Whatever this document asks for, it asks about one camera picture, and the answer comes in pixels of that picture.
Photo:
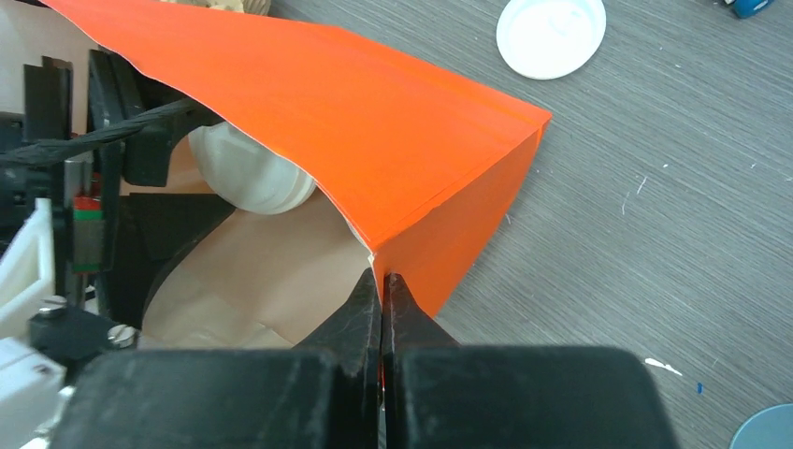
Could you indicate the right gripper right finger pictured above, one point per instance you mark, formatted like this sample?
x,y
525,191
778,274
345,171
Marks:
x,y
406,329

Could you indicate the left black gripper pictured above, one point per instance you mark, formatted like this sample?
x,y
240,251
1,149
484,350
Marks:
x,y
117,233

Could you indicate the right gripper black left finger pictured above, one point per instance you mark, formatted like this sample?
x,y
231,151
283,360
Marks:
x,y
352,336

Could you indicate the orange paper bag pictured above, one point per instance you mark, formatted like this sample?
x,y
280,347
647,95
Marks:
x,y
416,166

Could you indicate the white plastic cup lid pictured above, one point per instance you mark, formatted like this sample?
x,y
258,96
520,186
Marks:
x,y
550,39

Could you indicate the brown pulp cup carrier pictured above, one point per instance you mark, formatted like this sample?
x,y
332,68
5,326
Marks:
x,y
254,7

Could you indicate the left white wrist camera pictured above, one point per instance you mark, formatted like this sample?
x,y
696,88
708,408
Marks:
x,y
30,381

